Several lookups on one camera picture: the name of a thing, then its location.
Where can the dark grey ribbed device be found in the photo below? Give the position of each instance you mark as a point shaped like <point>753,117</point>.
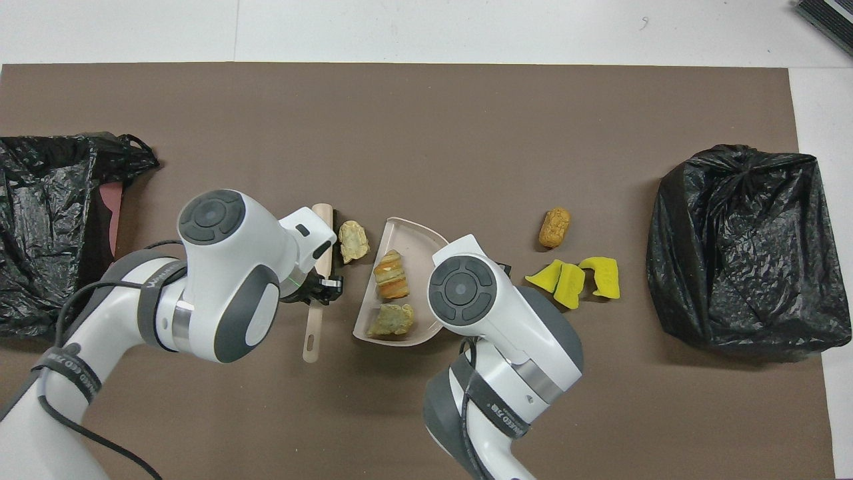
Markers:
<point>830,20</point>

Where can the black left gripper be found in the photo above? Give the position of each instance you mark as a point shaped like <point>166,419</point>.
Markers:
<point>301,290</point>

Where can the pale fried dumpling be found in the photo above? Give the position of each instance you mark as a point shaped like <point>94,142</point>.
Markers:
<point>353,241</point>
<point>390,320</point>

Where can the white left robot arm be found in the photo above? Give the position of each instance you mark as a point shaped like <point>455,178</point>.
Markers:
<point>220,280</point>

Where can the beige hand brush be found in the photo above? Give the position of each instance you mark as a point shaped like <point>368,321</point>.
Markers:
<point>312,333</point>

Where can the brown fried nugget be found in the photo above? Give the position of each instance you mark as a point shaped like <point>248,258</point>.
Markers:
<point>554,227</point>

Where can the loose black trash bag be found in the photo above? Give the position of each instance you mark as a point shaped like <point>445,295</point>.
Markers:
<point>46,220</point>

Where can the yellow sponge piece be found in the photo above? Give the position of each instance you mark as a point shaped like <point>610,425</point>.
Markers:
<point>570,286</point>
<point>603,274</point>
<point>545,276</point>

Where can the bin covered by black bag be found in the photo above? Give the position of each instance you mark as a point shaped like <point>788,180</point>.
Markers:
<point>746,253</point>

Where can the pink trash bin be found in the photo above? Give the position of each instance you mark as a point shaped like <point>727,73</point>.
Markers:
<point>112,213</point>

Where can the golden croissant piece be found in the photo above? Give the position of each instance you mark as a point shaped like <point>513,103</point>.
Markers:
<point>392,274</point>

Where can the brown table mat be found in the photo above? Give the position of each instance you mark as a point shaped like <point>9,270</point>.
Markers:
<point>426,120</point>

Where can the beige plastic dustpan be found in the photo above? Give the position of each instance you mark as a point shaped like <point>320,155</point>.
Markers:
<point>426,246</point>

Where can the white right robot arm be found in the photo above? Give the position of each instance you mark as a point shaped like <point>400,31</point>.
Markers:
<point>500,333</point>

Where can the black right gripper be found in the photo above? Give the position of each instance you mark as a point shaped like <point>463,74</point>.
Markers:
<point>504,270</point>

